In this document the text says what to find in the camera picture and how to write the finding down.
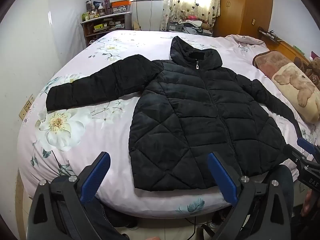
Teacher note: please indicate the bear print plush blanket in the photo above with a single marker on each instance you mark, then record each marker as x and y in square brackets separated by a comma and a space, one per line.
[295, 85]

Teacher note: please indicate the person's left leg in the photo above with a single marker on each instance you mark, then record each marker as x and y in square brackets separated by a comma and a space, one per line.
[112, 220]

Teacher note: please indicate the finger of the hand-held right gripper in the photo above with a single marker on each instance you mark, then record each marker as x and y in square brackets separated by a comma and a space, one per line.
[291, 152]
[306, 145]

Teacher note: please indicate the pile of clothes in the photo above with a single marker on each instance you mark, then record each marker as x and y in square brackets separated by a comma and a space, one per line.
[190, 26]

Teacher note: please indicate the bed with pink floral sheet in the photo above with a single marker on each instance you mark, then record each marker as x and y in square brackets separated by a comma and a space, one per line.
[140, 42]

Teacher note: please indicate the brown teddy bear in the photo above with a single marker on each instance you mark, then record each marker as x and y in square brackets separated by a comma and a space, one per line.
[312, 71]

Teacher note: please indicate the wall power outlet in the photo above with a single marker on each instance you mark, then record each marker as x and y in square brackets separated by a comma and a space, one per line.
[27, 106]

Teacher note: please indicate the person's right hand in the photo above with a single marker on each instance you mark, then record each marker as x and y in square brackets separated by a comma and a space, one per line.
[308, 202]

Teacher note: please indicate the cluttered wooden shelf unit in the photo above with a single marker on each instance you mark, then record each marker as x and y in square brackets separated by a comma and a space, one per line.
[105, 28]

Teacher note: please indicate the dark rack on headboard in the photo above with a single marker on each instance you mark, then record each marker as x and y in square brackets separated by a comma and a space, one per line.
[270, 33]

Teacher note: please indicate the wooden headboard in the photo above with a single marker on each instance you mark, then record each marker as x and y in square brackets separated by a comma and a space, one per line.
[287, 46]

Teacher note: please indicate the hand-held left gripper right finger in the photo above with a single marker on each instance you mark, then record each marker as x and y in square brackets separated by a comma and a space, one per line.
[222, 177]

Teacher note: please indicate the heart print curtain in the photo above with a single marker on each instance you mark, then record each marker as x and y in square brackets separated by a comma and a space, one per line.
[190, 2]

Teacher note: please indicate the wooden wardrobe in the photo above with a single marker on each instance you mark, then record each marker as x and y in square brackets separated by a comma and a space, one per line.
[240, 5]

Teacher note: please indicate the black quilted hooded jacket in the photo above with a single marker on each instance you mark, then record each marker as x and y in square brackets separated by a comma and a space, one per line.
[200, 105]

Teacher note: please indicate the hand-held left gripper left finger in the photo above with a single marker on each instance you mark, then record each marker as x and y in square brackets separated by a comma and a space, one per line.
[100, 170]

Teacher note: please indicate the orange lidded storage box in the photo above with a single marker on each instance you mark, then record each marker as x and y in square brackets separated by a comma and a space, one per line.
[121, 6]

